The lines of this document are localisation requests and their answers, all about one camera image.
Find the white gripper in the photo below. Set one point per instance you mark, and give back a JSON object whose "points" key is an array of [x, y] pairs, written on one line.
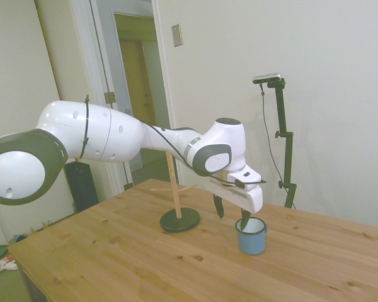
{"points": [[242, 198]]}

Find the blue enamel mug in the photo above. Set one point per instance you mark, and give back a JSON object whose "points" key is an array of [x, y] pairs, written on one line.
{"points": [[250, 243]]}

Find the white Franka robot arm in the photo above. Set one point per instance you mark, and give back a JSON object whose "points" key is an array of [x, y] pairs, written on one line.
{"points": [[113, 135]]}

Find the wooden mug tree black base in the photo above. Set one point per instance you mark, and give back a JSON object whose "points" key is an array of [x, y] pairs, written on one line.
{"points": [[179, 221]]}

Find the metal door latch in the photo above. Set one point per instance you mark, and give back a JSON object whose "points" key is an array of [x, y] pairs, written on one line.
{"points": [[128, 111]]}

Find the black floor speaker box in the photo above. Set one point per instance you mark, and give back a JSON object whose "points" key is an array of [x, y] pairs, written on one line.
{"points": [[82, 188]]}

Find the brown wooden hallway door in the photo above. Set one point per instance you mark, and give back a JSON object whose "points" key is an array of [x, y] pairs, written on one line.
{"points": [[135, 94]]}

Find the brass door hinge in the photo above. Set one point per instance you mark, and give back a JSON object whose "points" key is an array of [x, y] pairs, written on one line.
{"points": [[109, 97]]}

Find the white open door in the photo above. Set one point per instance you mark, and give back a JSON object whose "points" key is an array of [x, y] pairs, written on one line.
{"points": [[113, 63]]}

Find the white plastic scoop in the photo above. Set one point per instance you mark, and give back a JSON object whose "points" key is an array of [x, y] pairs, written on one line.
{"points": [[10, 265]]}

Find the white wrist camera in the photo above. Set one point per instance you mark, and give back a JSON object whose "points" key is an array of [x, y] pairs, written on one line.
{"points": [[244, 177]]}

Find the black camera stand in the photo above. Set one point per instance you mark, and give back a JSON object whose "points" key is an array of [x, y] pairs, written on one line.
{"points": [[285, 148]]}

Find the grey exterior camera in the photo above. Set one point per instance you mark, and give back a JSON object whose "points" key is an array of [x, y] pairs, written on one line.
{"points": [[267, 78]]}

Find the metal wall switch plate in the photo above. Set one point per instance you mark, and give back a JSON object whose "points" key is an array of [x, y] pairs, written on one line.
{"points": [[176, 35]]}

